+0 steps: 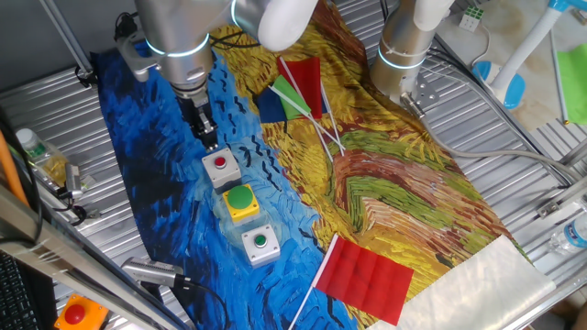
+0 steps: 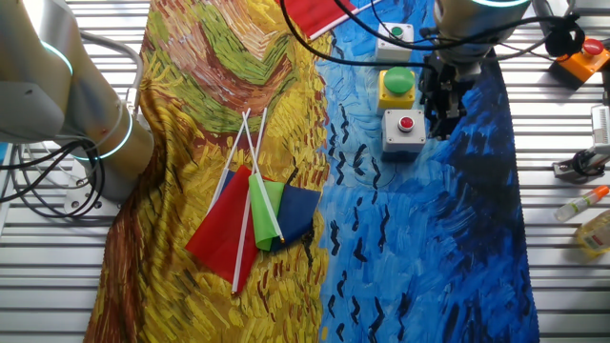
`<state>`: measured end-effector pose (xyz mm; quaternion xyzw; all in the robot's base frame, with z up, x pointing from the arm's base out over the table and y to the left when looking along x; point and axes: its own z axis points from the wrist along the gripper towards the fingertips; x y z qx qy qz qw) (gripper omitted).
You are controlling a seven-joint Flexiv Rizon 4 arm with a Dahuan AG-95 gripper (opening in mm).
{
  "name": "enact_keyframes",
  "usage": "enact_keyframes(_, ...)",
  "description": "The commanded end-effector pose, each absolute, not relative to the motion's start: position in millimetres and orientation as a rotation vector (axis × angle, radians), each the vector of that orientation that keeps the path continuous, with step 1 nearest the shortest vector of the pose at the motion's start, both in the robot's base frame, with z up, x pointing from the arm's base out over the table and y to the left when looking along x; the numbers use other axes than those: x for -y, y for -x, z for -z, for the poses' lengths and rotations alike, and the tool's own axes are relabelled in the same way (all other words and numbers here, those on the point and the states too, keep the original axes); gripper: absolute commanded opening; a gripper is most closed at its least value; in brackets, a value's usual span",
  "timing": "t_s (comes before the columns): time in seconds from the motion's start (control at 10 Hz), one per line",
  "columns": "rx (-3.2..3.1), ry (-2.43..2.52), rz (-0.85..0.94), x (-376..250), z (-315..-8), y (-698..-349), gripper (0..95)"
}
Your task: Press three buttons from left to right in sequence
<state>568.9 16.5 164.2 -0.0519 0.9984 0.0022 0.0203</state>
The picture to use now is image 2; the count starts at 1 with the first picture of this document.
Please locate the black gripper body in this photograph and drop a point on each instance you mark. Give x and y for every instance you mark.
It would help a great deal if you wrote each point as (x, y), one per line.
(445, 88)

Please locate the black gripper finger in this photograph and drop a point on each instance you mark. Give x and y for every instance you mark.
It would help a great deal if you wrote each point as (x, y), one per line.
(448, 124)
(435, 126)

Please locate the large red flag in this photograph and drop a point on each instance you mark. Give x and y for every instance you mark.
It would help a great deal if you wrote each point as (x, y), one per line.
(314, 12)

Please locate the yellow box green mushroom button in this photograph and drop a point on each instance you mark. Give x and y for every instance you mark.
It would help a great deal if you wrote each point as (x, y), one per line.
(398, 95)

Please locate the silver ribbed camera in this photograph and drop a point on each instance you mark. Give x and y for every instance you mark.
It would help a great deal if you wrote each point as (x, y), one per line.
(601, 126)

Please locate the clear bottle yellow liquid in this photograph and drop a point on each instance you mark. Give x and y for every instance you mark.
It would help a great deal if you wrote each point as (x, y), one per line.
(595, 236)

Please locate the small green flag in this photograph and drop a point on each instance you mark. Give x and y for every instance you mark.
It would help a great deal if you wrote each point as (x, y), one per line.
(262, 214)

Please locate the orange emergency stop box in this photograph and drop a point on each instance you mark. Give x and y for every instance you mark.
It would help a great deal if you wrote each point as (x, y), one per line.
(583, 64)

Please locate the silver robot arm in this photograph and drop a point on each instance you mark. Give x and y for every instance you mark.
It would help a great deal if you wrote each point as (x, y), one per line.
(47, 95)

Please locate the small blue flag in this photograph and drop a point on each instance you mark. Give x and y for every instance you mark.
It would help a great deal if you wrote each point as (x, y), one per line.
(298, 214)

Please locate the grey box green button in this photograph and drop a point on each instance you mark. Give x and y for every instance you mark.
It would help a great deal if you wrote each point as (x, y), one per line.
(388, 47)

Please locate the grey box red button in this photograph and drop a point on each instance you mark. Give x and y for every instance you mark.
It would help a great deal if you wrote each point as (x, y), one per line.
(402, 140)

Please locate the small red flag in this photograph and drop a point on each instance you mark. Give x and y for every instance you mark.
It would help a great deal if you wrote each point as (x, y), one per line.
(219, 238)

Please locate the painted wheat field cloth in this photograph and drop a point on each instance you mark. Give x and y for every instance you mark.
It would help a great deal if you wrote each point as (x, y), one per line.
(405, 238)

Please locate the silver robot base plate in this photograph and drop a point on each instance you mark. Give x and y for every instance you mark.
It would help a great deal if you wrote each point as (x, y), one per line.
(83, 205)

